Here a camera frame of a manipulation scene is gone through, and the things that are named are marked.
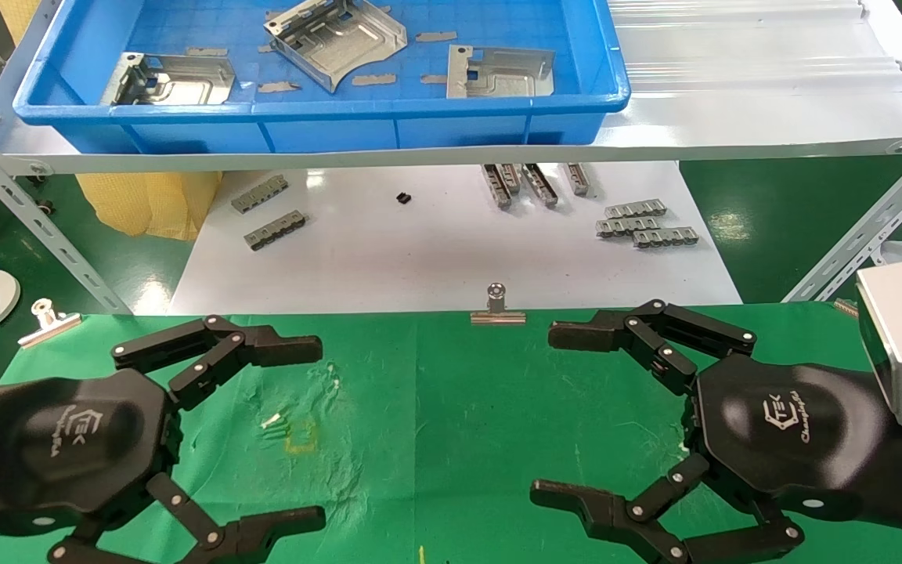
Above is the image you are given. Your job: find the yellow mesh bag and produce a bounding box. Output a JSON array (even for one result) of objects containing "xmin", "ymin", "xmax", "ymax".
[{"xmin": 0, "ymin": 0, "xmax": 223, "ymax": 241}]

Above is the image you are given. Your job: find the blue plastic bin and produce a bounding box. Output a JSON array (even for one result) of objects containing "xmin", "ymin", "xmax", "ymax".
[{"xmin": 13, "ymin": 0, "xmax": 631, "ymax": 154}]

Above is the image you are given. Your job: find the green table mat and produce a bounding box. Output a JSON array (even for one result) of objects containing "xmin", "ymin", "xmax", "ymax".
[{"xmin": 0, "ymin": 303, "xmax": 902, "ymax": 564}]

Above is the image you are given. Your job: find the slotted angle steel strut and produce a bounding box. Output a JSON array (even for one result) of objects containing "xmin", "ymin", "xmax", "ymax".
[
  {"xmin": 781, "ymin": 129, "xmax": 902, "ymax": 304},
  {"xmin": 0, "ymin": 117, "xmax": 135, "ymax": 316}
]

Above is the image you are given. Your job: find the white floor board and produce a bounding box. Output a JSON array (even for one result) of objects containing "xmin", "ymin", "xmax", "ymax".
[{"xmin": 169, "ymin": 161, "xmax": 743, "ymax": 316}]

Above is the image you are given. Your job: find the stamped metal bracket plate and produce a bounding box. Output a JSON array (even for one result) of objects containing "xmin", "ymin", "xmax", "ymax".
[{"xmin": 264, "ymin": 0, "xmax": 408, "ymax": 93}]

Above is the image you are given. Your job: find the white metal shelf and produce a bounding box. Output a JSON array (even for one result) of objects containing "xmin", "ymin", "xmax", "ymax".
[{"xmin": 0, "ymin": 0, "xmax": 902, "ymax": 175}]

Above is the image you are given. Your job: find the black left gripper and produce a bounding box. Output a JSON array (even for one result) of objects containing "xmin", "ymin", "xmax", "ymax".
[{"xmin": 0, "ymin": 316, "xmax": 327, "ymax": 564}]

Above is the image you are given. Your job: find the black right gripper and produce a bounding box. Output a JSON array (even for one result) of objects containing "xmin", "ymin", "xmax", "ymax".
[{"xmin": 530, "ymin": 299, "xmax": 894, "ymax": 564}]

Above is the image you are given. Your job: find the metal bracket with folded flange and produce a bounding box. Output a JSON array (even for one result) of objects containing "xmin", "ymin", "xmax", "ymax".
[{"xmin": 100, "ymin": 52, "xmax": 236, "ymax": 107}]

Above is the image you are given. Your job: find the silver binder clip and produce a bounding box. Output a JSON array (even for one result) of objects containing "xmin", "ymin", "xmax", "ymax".
[
  {"xmin": 17, "ymin": 298, "xmax": 81, "ymax": 348},
  {"xmin": 471, "ymin": 283, "xmax": 527, "ymax": 326}
]

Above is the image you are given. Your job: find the flat stamped metal bracket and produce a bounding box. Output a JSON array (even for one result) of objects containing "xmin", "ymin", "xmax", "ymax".
[{"xmin": 446, "ymin": 45, "xmax": 556, "ymax": 99}]

